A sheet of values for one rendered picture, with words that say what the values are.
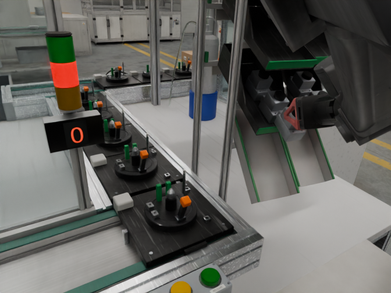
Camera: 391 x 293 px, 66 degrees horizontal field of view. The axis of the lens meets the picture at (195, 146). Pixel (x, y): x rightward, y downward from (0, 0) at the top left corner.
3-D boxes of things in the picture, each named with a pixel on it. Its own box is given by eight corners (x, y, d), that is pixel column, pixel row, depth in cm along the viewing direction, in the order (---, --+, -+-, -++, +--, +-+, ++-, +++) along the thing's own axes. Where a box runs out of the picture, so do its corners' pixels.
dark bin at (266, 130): (299, 129, 79) (312, 110, 73) (256, 135, 74) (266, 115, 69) (255, 63, 94) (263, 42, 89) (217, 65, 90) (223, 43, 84)
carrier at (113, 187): (185, 182, 97) (186, 148, 91) (112, 204, 86) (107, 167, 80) (155, 150, 115) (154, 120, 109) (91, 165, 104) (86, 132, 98)
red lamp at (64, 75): (81, 86, 64) (78, 63, 61) (56, 89, 61) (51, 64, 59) (76, 80, 68) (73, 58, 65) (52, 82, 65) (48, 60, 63)
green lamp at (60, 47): (78, 62, 61) (74, 36, 59) (51, 64, 59) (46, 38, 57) (73, 57, 65) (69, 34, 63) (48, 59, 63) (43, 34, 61)
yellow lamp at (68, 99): (84, 108, 66) (81, 86, 64) (60, 111, 64) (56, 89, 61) (79, 102, 70) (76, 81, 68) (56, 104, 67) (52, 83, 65)
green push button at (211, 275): (223, 284, 63) (223, 278, 62) (206, 292, 62) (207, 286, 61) (212, 270, 66) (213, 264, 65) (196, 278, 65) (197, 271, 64)
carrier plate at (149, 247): (233, 232, 78) (234, 225, 77) (146, 269, 66) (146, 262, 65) (187, 185, 96) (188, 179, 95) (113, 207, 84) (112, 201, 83)
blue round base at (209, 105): (220, 118, 171) (223, 92, 164) (197, 122, 164) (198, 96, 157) (206, 109, 183) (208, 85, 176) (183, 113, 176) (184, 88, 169)
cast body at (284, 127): (300, 140, 72) (315, 120, 67) (285, 142, 70) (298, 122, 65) (284, 114, 77) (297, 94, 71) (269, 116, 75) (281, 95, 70)
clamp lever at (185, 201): (185, 218, 75) (192, 201, 69) (178, 221, 74) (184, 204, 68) (179, 206, 77) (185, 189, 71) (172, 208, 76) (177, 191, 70)
